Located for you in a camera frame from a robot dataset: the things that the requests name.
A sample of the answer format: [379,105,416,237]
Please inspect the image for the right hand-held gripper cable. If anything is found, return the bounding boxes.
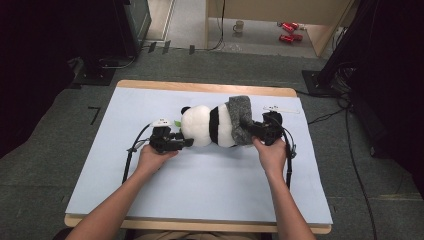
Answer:
[273,114,298,190]

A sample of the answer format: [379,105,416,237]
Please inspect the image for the hand-held gripper cable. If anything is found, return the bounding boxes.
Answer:
[121,122,153,185]
[273,114,298,190]

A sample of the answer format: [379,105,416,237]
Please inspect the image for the grey fuzzy cloth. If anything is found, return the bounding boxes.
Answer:
[225,94,255,147]

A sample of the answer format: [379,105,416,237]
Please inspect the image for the light wooden cabinet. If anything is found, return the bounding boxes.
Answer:
[204,0,355,58]

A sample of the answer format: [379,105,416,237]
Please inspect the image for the dark glass-front cabinet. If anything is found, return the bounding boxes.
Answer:
[113,0,153,58]

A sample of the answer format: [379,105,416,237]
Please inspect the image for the long black floor cable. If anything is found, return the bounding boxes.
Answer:
[344,108,378,240]

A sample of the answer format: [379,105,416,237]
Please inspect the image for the short black floor cable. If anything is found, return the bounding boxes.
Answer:
[307,107,348,126]

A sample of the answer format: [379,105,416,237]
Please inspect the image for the panda plush toy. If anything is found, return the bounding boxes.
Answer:
[179,103,242,149]

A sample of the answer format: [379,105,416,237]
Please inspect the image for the grey floor cable loop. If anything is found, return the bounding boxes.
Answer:
[98,54,138,71]

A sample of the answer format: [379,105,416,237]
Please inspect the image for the person's right hand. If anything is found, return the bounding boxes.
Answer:
[251,135,288,180]

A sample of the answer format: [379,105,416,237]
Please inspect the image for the wooden table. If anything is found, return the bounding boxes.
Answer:
[63,79,333,235]

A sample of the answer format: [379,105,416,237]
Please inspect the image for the light blue table mat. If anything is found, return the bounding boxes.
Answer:
[65,86,334,225]

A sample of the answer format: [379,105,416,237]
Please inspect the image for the black cable bundle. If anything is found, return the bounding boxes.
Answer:
[331,61,356,109]

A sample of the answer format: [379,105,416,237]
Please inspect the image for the person's left hand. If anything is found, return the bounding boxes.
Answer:
[135,143,180,177]

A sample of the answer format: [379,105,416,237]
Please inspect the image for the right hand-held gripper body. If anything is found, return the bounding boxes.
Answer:
[259,104,301,147]

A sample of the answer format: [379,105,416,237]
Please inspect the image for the black hanging cable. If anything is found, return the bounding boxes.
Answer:
[194,0,226,52]

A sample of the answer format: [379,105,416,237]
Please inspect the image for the black flat stand base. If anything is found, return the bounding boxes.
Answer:
[72,57,118,87]

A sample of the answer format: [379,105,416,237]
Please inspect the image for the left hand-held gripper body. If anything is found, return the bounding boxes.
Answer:
[148,118,176,155]

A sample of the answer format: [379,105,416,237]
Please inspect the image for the black metal stand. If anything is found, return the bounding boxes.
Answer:
[301,0,369,98]

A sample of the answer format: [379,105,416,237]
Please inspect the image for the left hand-held gripper cable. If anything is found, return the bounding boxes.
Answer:
[121,122,153,185]

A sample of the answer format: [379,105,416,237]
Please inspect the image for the dark curtain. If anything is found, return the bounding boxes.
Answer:
[349,0,424,201]
[0,0,118,159]

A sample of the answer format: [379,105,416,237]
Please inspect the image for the black tape corner mark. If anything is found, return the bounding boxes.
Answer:
[87,106,102,126]

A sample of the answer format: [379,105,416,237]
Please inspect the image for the person's beige trousers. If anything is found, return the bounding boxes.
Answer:
[133,229,268,240]

